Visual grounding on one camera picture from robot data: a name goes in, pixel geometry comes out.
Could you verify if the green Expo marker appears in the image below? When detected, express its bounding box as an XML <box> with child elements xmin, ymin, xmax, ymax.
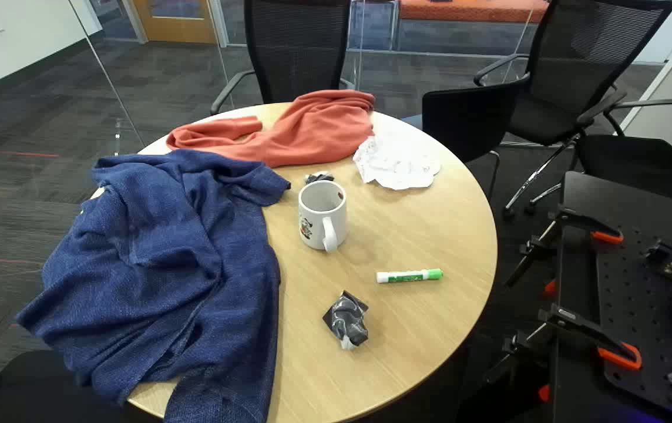
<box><xmin>375</xmin><ymin>268</ymin><xmax>444</xmax><ymax>284</ymax></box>

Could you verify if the white ceramic mug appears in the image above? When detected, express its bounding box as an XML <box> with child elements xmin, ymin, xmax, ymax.
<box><xmin>298</xmin><ymin>181</ymin><xmax>347</xmax><ymax>255</ymax></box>

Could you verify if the small dark wrapper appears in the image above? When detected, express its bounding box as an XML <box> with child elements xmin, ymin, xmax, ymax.
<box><xmin>303</xmin><ymin>172</ymin><xmax>334</xmax><ymax>187</ymax></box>

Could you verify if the white lace cloth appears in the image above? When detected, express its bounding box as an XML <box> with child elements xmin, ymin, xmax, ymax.
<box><xmin>352</xmin><ymin>134</ymin><xmax>439</xmax><ymax>191</ymax></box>

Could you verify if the orange cloth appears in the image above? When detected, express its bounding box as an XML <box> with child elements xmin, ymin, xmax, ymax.
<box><xmin>166</xmin><ymin>89</ymin><xmax>373</xmax><ymax>168</ymax></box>

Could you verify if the black crumpled wrapper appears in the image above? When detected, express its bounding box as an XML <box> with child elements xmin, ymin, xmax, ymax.
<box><xmin>323</xmin><ymin>293</ymin><xmax>368</xmax><ymax>351</ymax></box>

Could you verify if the black mesh office chair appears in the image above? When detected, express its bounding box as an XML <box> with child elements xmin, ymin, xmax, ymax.
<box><xmin>212</xmin><ymin>0</ymin><xmax>350</xmax><ymax>114</ymax></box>

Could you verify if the blue knit cloth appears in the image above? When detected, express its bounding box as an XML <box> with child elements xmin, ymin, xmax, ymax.
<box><xmin>18</xmin><ymin>152</ymin><xmax>290</xmax><ymax>423</ymax></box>

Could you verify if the upper black orange clamp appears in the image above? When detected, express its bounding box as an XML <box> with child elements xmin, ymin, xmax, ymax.
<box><xmin>506</xmin><ymin>209</ymin><xmax>625</xmax><ymax>287</ymax></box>

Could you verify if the black orange clamp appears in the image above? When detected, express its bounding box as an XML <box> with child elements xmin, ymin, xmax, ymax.
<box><xmin>506</xmin><ymin>209</ymin><xmax>625</xmax><ymax>287</ymax></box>
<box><xmin>484</xmin><ymin>304</ymin><xmax>644</xmax><ymax>384</ymax></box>

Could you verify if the lower black orange clamp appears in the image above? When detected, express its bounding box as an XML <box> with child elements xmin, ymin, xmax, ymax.
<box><xmin>484</xmin><ymin>304</ymin><xmax>644</xmax><ymax>384</ymax></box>

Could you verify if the black perforated mounting board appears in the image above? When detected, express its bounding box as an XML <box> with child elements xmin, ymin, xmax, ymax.
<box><xmin>549</xmin><ymin>172</ymin><xmax>672</xmax><ymax>423</ymax></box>

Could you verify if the black chair near left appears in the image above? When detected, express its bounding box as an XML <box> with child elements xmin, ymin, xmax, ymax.
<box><xmin>0</xmin><ymin>351</ymin><xmax>159</xmax><ymax>423</ymax></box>

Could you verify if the black office chair far right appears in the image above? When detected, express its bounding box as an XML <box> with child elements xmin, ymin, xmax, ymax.
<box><xmin>576</xmin><ymin>100</ymin><xmax>672</xmax><ymax>197</ymax></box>

